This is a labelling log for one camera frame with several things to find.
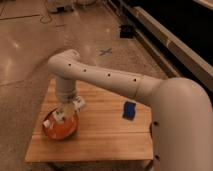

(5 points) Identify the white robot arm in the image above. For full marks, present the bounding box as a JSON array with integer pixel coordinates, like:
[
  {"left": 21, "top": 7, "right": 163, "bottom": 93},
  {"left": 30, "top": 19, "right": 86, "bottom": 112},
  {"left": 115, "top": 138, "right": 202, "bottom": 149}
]
[{"left": 48, "top": 49, "right": 213, "bottom": 171}]

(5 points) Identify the long metal rail beam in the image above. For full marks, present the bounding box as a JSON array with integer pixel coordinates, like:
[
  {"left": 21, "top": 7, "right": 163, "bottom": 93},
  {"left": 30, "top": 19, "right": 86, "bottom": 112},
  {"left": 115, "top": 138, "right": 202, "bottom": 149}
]
[{"left": 106, "top": 0, "right": 213, "bottom": 84}]

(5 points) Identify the wooden table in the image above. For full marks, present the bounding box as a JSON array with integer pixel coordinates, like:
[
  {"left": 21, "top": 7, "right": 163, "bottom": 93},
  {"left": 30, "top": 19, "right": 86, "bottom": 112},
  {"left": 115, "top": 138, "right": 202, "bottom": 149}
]
[{"left": 25, "top": 81, "right": 153, "bottom": 163}]

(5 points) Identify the black box on floor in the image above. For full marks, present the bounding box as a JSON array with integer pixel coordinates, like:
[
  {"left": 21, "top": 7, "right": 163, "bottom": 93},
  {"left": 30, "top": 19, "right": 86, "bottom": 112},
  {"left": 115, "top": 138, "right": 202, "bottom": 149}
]
[{"left": 120, "top": 25, "right": 134, "bottom": 38}]

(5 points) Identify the black cable on floor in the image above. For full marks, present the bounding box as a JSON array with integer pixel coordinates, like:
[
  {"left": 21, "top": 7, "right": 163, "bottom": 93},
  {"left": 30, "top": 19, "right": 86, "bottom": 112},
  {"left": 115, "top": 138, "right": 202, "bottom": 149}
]
[{"left": 39, "top": 0, "right": 54, "bottom": 25}]

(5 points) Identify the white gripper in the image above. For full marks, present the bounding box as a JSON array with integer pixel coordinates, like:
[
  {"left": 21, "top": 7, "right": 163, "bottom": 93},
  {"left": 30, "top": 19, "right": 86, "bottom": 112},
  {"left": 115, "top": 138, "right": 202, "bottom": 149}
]
[{"left": 52, "top": 96, "right": 86, "bottom": 124}]

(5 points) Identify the orange ceramic bowl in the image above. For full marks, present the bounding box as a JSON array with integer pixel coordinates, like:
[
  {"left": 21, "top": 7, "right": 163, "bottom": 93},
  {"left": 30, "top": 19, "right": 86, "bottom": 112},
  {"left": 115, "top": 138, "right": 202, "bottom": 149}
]
[{"left": 42, "top": 110, "right": 78, "bottom": 140}]

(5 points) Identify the blue sponge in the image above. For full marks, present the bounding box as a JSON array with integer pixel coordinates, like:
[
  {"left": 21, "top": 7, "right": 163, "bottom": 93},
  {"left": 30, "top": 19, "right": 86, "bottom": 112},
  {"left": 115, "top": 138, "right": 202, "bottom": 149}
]
[{"left": 123, "top": 101, "right": 136, "bottom": 120}]

